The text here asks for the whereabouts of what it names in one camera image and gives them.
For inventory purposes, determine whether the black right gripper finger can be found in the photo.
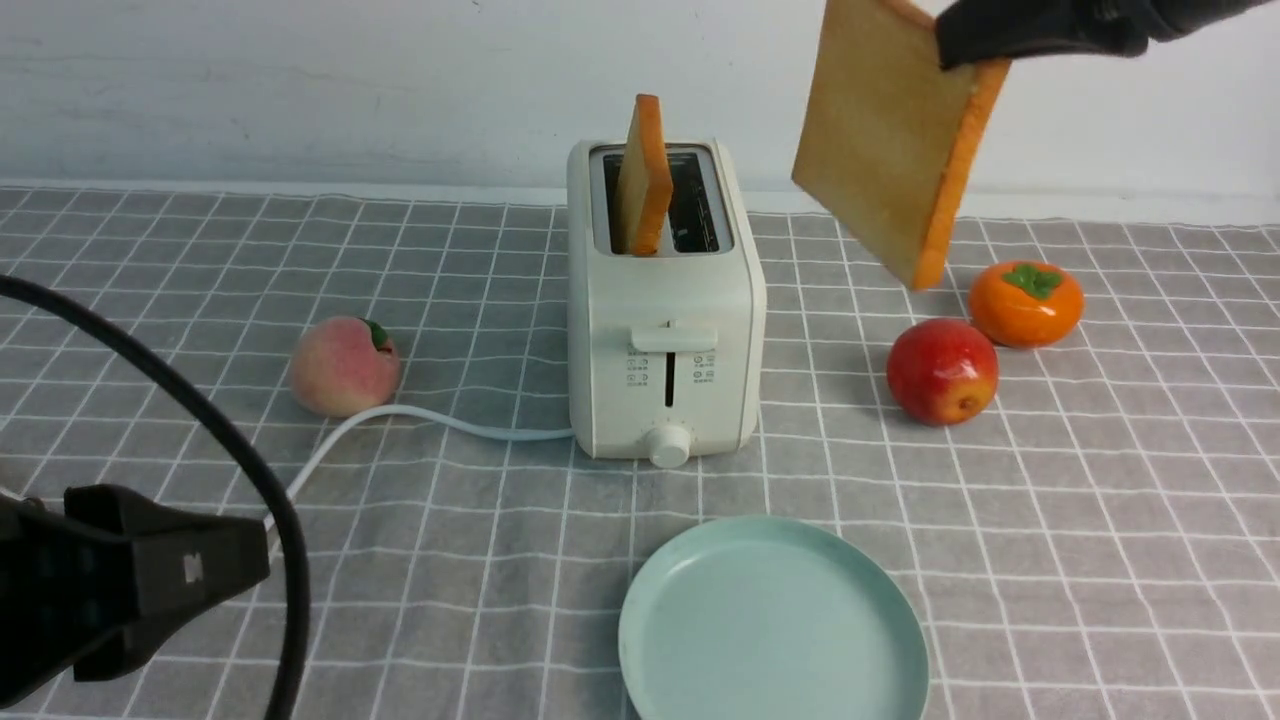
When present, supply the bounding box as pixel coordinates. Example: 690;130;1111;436
934;1;1265;70

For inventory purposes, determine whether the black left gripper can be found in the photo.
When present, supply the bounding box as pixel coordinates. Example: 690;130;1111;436
1;484;270;707

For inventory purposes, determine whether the toast slice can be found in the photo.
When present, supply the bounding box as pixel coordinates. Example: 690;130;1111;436
792;1;1011;291
611;94;675;258

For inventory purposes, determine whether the orange persimmon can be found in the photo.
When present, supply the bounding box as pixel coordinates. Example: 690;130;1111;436
968;260;1085;348

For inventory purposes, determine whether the pink peach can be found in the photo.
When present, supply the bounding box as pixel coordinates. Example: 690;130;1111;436
288;316;401;418

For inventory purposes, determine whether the red apple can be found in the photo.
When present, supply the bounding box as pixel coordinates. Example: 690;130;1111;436
886;318;998;427

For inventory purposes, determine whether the grey checked tablecloth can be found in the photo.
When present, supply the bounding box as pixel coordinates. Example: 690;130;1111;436
1;187;1279;719

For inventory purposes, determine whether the white two-slot toaster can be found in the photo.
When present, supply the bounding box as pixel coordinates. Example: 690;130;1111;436
567;140;767;469

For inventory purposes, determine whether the light green plate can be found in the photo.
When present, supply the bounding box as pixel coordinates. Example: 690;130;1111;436
617;515;931;719

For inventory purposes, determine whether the black cable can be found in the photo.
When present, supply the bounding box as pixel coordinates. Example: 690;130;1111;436
0;274;312;720

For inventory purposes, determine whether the white toaster power cable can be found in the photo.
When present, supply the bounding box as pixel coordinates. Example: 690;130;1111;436
262;404;575;530

